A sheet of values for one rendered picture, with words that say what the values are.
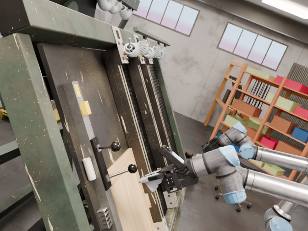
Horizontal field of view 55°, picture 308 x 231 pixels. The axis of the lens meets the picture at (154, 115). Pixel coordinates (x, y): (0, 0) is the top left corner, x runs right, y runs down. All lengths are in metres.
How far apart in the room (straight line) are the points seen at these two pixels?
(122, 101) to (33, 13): 0.78
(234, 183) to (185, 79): 9.01
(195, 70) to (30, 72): 9.20
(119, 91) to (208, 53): 8.51
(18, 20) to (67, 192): 0.49
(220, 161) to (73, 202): 0.48
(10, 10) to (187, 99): 9.31
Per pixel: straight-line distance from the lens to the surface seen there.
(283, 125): 6.88
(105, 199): 1.18
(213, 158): 1.03
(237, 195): 1.06
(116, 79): 1.56
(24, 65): 0.90
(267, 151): 1.67
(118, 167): 1.37
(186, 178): 1.07
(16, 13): 0.91
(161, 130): 2.26
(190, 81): 9.99
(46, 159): 0.91
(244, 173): 1.18
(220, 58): 10.02
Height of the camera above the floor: 1.90
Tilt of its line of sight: 13 degrees down
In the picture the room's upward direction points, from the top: 22 degrees clockwise
